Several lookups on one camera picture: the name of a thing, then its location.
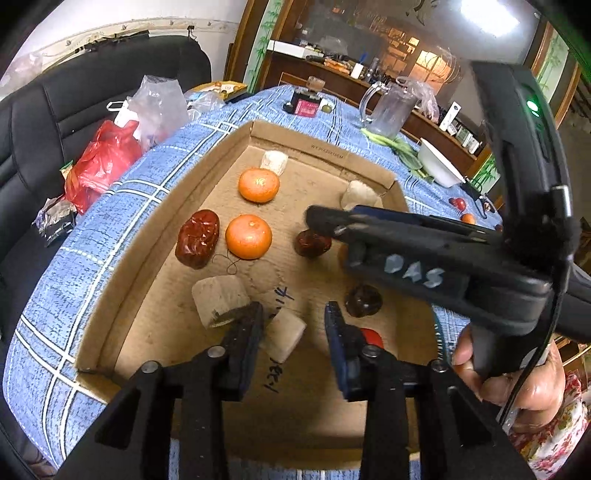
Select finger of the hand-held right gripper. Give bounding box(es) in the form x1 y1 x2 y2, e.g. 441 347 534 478
348 205 504 241
306 204 462 245

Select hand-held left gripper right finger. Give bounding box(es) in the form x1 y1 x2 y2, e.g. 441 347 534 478
324 301 522 480

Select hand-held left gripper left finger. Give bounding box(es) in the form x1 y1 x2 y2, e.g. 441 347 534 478
55 302 265 480

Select white foam block front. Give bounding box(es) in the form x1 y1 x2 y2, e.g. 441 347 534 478
261 307 307 364

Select red cherry tomato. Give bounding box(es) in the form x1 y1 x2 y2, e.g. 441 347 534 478
360 328 385 352

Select white foam wedge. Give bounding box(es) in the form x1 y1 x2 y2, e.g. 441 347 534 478
191 274 250 329

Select orange tangerine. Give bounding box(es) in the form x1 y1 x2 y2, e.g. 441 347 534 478
225 214 273 260
238 167 281 204

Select brown cardboard box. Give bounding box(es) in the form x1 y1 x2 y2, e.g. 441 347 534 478
74 119 444 455

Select person's right hand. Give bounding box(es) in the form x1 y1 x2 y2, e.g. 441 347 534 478
453 327 568 435

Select green leafy vegetable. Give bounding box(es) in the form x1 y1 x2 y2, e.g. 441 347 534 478
361 128 432 178

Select white bowl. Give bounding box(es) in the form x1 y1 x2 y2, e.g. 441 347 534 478
417 137 466 188

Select clear glass pitcher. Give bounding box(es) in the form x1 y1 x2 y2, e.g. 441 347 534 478
359 79 419 138

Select green and white boxes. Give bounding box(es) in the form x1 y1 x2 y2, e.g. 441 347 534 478
455 124 481 153

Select white tube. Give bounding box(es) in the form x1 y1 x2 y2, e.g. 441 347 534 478
438 102 461 134

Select black jar with brown lid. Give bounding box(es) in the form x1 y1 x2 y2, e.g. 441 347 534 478
283 76 326 117

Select yellow snack box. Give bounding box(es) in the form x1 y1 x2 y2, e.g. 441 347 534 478
203 80 247 103

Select clear plastic packaging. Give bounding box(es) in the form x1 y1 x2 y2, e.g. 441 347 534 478
187 90 227 123

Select white flat box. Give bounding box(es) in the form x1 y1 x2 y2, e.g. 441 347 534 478
268 39 308 58

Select floral patterned clothing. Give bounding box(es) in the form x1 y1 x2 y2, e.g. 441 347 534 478
508 369 587 476

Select blue plaid tablecloth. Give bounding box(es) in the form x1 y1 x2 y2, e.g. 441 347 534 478
2 84 509 480

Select clear plastic bag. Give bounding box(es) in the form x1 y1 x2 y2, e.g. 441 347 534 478
127 75 190 153

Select black packet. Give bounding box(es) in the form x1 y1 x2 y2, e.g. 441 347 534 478
32 196 77 247

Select red plastic bag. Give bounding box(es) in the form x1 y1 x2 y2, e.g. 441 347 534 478
64 120 143 215

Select white plastic bag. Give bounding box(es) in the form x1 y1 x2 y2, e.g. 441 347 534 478
106 99 139 127

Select black leather sofa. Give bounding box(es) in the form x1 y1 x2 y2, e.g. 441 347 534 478
0 34 212 342

